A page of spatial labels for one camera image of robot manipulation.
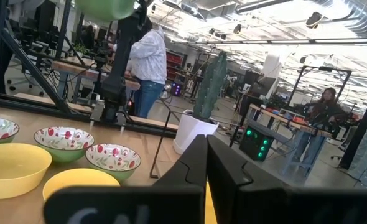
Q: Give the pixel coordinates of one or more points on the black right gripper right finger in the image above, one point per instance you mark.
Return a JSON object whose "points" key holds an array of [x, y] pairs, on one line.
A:
{"points": [[233, 174]]}

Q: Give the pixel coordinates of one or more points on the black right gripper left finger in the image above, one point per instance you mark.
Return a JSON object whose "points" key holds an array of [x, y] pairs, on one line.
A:
{"points": [[189, 168]]}

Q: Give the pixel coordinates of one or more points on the plain yellow bowl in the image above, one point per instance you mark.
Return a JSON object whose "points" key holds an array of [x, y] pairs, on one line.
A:
{"points": [[77, 180], [12, 171]]}

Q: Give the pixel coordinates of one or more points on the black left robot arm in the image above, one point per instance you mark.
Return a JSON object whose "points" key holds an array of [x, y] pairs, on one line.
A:
{"points": [[120, 62]]}

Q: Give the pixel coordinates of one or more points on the black box green lights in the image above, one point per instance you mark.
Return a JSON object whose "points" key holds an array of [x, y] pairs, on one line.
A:
{"points": [[252, 149]]}

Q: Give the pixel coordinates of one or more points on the white hexagonal plant pot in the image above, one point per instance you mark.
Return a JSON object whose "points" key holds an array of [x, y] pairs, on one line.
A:
{"points": [[189, 133]]}

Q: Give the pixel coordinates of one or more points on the standing person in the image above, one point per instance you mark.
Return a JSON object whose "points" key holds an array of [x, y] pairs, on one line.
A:
{"points": [[149, 59]]}

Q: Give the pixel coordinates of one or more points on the red storage cabinet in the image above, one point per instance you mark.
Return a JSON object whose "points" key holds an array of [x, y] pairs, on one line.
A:
{"points": [[174, 62]]}

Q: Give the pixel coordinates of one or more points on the purple-lit device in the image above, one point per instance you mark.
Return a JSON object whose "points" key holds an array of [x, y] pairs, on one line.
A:
{"points": [[175, 89]]}

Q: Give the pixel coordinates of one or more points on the green cactus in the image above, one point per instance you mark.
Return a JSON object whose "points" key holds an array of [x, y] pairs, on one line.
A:
{"points": [[210, 87]]}

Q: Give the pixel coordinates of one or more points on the wooden workbench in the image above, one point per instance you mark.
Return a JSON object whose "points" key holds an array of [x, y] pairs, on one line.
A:
{"points": [[74, 67]]}

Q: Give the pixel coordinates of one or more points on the wooden desk metal legs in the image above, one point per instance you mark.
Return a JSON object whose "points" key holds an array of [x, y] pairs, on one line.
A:
{"points": [[311, 130]]}

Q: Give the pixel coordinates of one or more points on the seated person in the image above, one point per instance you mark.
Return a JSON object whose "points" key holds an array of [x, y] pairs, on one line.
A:
{"points": [[323, 109]]}

